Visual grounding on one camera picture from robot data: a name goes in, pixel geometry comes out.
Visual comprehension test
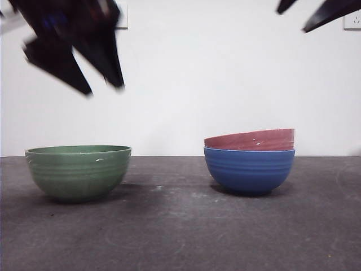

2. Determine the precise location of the white wall socket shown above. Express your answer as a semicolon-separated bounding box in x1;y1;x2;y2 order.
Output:
115;5;129;30
343;13;361;31

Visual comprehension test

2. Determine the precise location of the red ribbed bowl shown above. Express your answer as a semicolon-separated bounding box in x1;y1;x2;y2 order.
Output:
203;128;296;151

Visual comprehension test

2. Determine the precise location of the blue ribbed bowl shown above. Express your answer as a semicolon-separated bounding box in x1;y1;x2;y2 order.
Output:
203;146;296;196

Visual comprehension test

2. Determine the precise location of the green ribbed bowl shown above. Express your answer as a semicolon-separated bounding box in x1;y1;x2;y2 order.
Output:
24;145;133;204

